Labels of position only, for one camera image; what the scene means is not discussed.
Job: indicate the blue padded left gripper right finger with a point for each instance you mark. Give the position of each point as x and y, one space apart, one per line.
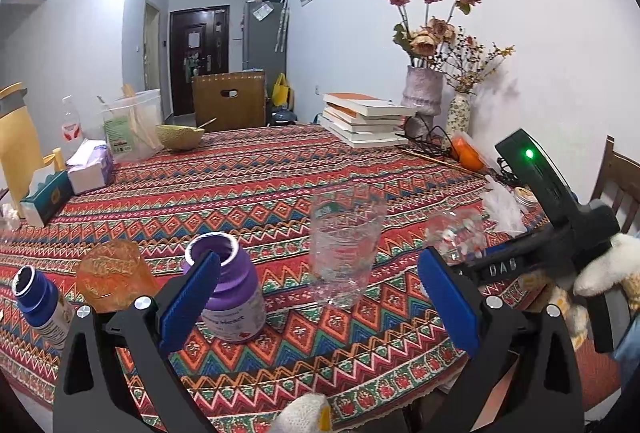
544 395

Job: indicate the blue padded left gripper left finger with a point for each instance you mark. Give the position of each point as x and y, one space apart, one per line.
91 392

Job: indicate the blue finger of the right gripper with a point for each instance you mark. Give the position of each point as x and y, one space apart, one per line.
505 248

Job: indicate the orange translucent cup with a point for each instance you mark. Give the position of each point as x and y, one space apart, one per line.
111 276

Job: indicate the clear ribbed plastic cup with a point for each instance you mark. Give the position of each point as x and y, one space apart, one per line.
346 224

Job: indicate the white gloved right hand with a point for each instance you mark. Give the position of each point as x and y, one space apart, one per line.
617 267

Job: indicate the white gloved left hand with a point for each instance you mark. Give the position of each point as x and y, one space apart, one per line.
310 413

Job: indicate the crumpled clear plastic bag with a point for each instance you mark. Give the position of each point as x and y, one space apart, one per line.
502 208

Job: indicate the small round tin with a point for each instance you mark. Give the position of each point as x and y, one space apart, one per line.
525 197

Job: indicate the wooden chair right side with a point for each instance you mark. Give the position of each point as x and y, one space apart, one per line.
619 176

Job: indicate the purple open pill bottle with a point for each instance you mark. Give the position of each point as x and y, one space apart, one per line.
235 311

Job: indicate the orange packet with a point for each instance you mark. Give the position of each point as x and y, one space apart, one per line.
468 157

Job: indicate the blue open pill bottle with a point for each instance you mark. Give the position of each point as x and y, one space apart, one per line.
44 307

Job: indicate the small floral white vase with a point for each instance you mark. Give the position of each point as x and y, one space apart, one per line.
459 114

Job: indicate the patterned red tablecloth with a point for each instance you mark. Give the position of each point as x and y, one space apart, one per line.
255 185

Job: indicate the teal tissue box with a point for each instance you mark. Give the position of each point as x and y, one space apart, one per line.
49 198

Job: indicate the white tissue pack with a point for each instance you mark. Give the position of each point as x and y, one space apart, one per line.
91 166

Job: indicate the pink ceramic flower vase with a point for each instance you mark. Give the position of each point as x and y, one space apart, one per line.
423 90

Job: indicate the stack of books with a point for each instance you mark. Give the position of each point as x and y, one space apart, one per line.
362 121

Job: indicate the dried yellow berry branches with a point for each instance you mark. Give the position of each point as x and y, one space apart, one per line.
469 63

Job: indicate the green yellow bowl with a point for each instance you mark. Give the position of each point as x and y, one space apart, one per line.
178 137

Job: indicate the clear plastic storage container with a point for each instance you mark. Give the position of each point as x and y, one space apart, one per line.
130 124

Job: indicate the yellow wooden chair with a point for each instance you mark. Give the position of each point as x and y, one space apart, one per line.
22 163

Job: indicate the dried pink rose bouquet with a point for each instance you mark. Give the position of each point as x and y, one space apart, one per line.
428 42

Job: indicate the clear plastic water bottle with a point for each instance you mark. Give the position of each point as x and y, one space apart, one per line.
73 136

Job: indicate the wooden chair far end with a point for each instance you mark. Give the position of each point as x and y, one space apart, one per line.
230 101

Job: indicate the yellow tote bag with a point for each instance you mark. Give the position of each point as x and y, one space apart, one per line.
280 92

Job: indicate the dark entrance door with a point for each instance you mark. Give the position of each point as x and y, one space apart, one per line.
198 45

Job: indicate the grey refrigerator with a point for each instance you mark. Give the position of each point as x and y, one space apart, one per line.
263 39

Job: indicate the black wire holder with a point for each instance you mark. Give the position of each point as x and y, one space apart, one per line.
506 175

